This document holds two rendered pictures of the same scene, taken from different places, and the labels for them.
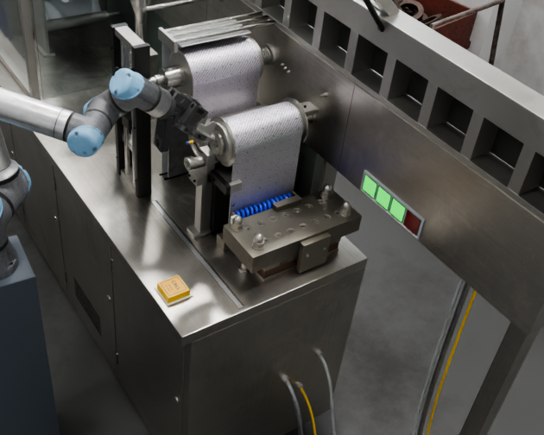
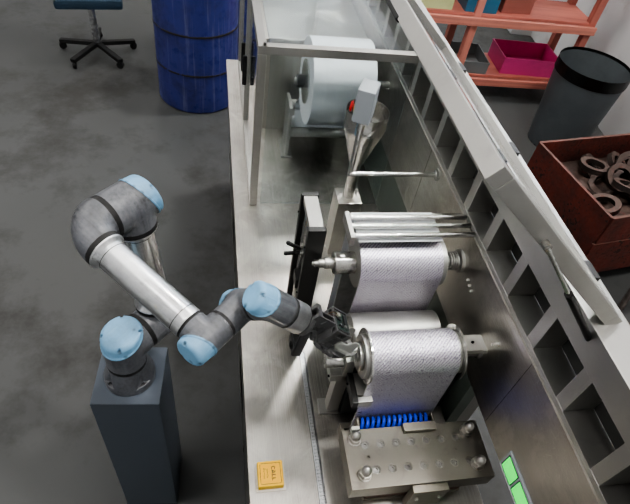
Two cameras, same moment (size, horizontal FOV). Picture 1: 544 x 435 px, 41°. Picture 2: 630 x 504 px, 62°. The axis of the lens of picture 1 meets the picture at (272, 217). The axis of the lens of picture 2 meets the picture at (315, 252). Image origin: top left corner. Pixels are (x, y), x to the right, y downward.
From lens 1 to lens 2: 0.94 m
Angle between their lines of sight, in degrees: 18
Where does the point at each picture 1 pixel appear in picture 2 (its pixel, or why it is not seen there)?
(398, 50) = (599, 377)
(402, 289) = not seen: hidden behind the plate
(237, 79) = (411, 284)
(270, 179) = (408, 400)
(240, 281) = (339, 490)
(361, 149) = (515, 428)
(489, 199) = not seen: outside the picture
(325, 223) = (449, 470)
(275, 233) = (390, 464)
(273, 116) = (429, 349)
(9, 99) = (138, 280)
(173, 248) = (295, 419)
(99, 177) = not seen: hidden behind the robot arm
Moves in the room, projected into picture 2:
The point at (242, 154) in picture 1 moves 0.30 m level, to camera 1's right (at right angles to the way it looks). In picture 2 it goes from (379, 380) to (489, 444)
